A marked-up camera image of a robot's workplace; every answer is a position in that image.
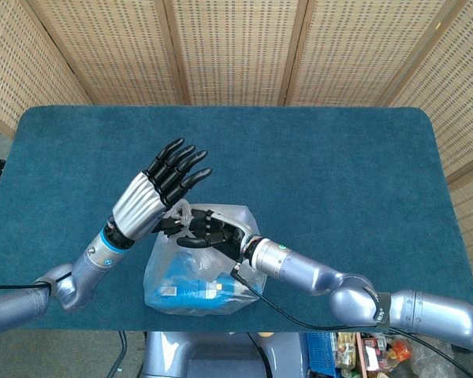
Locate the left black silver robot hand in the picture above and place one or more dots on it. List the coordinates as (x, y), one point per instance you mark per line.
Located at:
(138, 204)

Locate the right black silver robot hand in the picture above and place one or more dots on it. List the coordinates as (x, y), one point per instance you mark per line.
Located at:
(224, 236)

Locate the clear plastic bag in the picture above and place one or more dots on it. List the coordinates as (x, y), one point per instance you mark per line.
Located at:
(161, 256)

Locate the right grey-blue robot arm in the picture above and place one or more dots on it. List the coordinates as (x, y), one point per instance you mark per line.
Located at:
(307, 271)

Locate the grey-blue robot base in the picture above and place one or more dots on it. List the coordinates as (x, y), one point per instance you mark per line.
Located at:
(205, 354)

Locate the crumpled clear floor bag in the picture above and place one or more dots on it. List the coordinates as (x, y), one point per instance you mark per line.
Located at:
(425, 364)

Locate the blue product package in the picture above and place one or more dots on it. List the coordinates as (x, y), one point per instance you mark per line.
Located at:
(189, 293)

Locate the small yellow object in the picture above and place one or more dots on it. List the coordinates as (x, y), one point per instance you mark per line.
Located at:
(266, 334)

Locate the blue carpet table mat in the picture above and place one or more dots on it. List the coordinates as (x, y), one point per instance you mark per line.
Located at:
(299, 157)

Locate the blue plastic crate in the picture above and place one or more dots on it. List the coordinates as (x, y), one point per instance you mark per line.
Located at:
(319, 352)

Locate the yellowish bottle pack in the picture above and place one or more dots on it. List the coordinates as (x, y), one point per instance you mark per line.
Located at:
(345, 354)

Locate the bamboo folding screen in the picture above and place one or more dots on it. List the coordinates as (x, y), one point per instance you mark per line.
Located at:
(236, 51)

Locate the wooden box with snacks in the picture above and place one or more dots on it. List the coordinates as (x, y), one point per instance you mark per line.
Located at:
(378, 352)

